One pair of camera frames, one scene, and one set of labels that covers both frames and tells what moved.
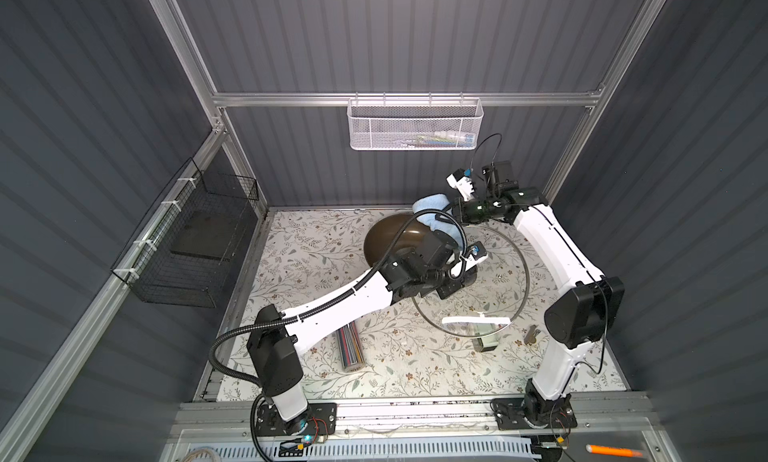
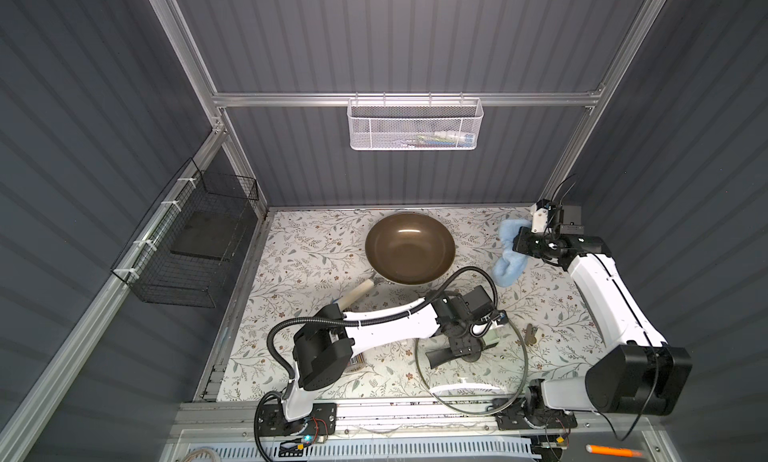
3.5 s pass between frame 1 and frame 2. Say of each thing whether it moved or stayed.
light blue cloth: moved
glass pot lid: moved
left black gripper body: moved
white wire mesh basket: stayed
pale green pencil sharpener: stayed
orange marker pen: stayed
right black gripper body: moved
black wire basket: stayed
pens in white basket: stayed
